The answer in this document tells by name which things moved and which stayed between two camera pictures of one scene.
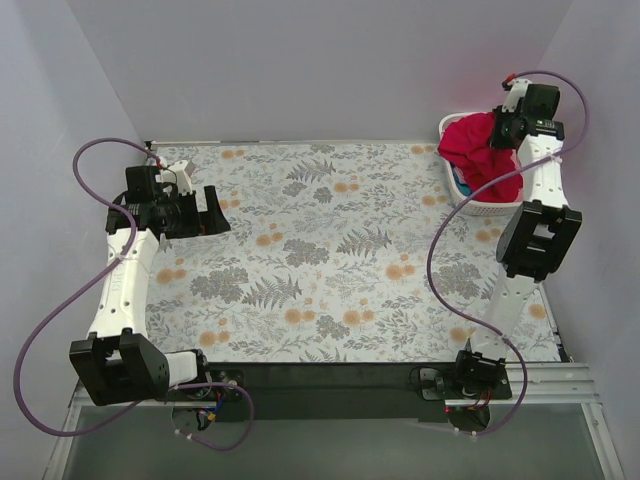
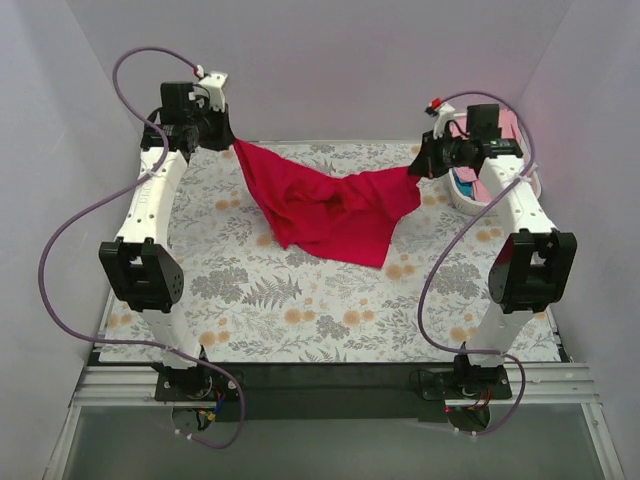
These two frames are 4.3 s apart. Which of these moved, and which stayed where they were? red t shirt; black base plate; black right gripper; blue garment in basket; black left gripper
Moved: black left gripper; red t shirt; black right gripper
Stayed: black base plate; blue garment in basket
